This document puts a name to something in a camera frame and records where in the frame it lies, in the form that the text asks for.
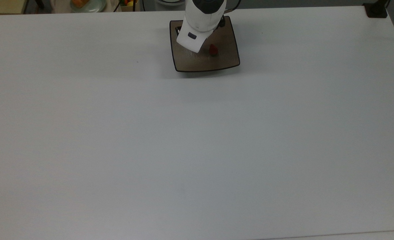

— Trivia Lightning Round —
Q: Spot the wooden board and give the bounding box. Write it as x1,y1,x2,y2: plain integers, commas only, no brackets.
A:
0,0,29,15

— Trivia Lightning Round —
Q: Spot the plate with orange food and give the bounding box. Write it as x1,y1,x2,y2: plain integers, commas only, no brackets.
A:
70,0,107,13

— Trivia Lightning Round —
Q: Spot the white bowl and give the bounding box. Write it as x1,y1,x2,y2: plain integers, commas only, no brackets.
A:
156,0,186,7

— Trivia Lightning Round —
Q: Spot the square brown ceramic plate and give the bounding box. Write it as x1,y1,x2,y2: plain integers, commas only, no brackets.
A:
169,16,241,73

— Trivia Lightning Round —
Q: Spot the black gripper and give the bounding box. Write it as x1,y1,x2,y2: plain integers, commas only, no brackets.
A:
175,15,226,36

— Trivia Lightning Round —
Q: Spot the bowl of fruit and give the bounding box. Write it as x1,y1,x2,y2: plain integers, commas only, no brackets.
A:
119,0,139,12

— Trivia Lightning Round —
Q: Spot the black stand base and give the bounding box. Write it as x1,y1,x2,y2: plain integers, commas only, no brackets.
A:
363,0,391,18

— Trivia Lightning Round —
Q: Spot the dark gripper cable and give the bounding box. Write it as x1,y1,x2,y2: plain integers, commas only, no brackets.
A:
213,0,241,34

